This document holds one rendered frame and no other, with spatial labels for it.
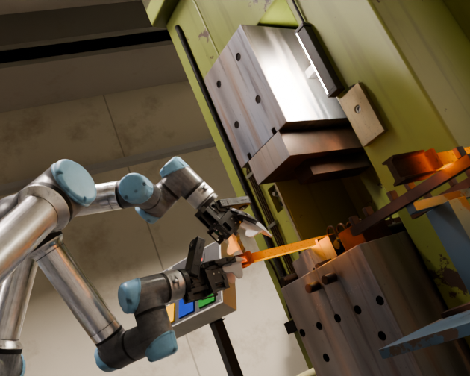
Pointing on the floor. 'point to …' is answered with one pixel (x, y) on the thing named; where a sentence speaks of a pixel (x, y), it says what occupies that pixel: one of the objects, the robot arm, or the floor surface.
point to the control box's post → (226, 349)
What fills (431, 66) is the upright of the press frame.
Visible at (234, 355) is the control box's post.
